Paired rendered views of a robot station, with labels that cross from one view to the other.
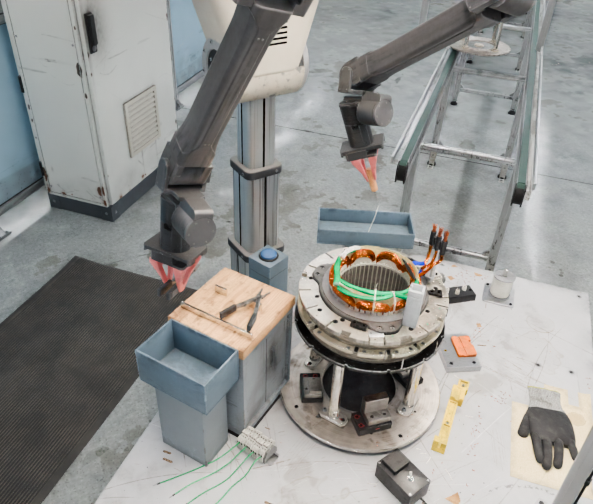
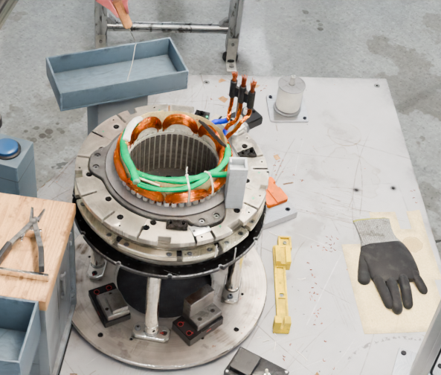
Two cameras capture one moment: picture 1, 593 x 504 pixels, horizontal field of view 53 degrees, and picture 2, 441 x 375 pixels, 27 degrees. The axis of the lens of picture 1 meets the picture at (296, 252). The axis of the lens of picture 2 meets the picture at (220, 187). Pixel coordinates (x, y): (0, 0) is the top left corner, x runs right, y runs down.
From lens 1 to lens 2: 0.40 m
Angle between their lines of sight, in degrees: 23
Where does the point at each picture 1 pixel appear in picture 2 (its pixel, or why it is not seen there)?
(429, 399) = (253, 273)
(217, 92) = not seen: outside the picture
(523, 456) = (371, 306)
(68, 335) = not seen: outside the picture
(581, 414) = (416, 236)
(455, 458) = (302, 334)
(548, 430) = (390, 268)
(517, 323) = (319, 141)
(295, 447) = not seen: outside the picture
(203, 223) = not seen: outside the picture
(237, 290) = not seen: outside the picture
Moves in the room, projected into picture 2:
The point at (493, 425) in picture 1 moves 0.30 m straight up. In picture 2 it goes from (330, 280) to (361, 173)
